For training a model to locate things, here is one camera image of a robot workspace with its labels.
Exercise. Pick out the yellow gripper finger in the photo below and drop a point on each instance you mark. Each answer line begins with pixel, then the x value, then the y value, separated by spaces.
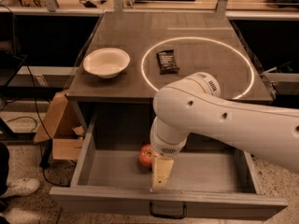
pixel 161 169

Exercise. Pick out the black drawer handle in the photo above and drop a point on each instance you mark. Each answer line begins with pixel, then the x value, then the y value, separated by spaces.
pixel 168 210

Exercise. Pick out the red apple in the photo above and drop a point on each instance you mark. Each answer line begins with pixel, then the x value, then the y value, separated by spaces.
pixel 146 155

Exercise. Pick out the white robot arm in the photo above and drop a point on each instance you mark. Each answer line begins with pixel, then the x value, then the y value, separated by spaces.
pixel 193 105

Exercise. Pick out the black snack bar wrapper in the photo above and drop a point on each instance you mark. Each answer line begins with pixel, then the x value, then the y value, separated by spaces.
pixel 167 62

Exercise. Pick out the white sneaker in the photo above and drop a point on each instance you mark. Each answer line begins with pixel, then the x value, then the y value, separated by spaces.
pixel 21 187

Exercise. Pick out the grey counter cabinet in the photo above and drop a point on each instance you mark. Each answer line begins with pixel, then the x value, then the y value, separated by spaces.
pixel 202 42

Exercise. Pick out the brown cardboard box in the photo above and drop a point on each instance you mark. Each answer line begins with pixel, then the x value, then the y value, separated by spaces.
pixel 62 127

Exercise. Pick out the grey open drawer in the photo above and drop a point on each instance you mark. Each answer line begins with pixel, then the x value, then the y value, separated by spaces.
pixel 211 178

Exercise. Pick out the white bowl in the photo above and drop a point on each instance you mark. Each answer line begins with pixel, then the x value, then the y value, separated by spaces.
pixel 106 63

